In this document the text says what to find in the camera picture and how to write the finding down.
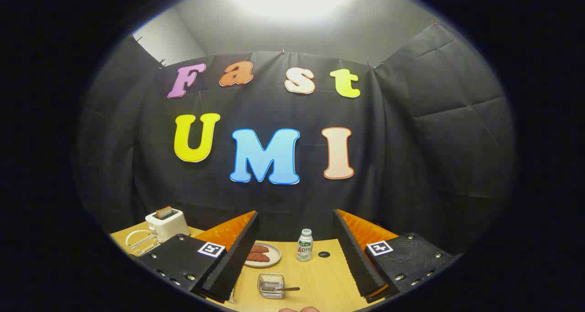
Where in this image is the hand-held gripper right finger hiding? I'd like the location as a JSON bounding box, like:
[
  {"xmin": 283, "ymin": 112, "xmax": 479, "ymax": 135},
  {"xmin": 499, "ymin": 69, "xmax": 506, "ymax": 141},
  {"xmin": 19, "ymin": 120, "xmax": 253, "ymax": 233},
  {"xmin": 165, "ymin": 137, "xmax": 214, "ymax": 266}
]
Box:
[{"xmin": 334, "ymin": 209, "xmax": 462, "ymax": 303}]

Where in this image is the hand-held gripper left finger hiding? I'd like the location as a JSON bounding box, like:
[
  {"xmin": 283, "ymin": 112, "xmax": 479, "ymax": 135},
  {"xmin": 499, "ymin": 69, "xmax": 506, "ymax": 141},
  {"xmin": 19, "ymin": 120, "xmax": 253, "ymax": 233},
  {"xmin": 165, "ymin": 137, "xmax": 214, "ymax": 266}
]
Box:
[{"xmin": 137, "ymin": 211, "xmax": 260, "ymax": 303}]

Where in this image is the metal wire basket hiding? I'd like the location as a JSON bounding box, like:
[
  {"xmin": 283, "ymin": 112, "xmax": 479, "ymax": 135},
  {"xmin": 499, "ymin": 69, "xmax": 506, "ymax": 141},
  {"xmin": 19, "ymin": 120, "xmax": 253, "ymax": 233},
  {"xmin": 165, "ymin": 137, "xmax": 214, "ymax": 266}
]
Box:
[{"xmin": 257, "ymin": 273, "xmax": 286, "ymax": 300}]

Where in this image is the wooden handled spoon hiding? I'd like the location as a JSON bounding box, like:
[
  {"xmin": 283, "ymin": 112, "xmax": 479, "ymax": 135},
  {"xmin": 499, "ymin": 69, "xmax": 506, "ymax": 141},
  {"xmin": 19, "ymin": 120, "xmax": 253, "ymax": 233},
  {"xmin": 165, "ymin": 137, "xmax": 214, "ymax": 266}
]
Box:
[{"xmin": 263, "ymin": 282, "xmax": 301, "ymax": 292}]

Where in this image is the white wire dish rack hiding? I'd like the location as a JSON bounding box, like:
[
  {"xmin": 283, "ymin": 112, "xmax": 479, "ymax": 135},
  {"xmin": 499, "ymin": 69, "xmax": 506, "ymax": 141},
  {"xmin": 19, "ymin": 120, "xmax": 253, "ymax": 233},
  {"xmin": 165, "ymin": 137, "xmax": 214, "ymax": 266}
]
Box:
[{"xmin": 124, "ymin": 229, "xmax": 167, "ymax": 257}]

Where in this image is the beige round plate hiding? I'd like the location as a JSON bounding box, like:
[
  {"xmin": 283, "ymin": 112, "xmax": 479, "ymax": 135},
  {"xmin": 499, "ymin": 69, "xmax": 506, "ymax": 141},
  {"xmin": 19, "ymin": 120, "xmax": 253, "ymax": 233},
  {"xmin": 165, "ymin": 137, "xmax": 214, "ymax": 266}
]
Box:
[{"xmin": 245, "ymin": 242, "xmax": 282, "ymax": 268}]

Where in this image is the white drink bottle green label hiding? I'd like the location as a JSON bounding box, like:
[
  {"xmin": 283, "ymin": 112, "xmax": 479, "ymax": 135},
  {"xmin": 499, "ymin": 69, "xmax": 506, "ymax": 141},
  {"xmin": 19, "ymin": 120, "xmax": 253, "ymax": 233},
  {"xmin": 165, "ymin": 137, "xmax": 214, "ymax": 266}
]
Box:
[{"xmin": 296, "ymin": 228, "xmax": 314, "ymax": 262}]

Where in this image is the white toaster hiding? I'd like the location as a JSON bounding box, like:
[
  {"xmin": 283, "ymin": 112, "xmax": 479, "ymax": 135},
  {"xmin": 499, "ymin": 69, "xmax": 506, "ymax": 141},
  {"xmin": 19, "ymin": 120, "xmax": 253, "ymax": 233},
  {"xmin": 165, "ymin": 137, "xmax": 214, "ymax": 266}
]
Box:
[{"xmin": 145, "ymin": 207, "xmax": 191, "ymax": 240}]

